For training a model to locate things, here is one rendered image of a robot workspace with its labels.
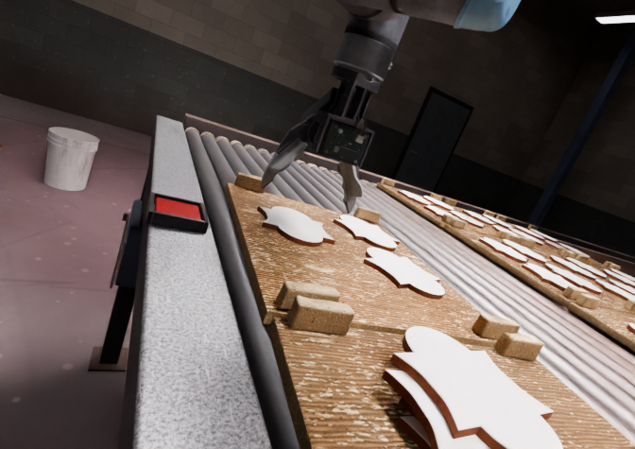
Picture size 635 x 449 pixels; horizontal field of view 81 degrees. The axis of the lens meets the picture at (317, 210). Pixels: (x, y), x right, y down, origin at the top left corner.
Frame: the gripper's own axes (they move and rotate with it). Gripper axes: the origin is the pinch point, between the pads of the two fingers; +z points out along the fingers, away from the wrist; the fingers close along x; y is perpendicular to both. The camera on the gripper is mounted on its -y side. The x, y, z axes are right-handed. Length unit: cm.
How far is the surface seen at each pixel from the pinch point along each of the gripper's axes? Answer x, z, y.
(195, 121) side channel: -20, 4, -78
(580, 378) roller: 37.2, 6.7, 25.5
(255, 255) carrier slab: -8.1, 4.7, 13.9
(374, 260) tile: 11.0, 3.9, 8.1
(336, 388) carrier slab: -3.7, 4.7, 34.0
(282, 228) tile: -3.4, 3.9, 4.5
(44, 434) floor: -36, 98, -40
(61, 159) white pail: -96, 77, -225
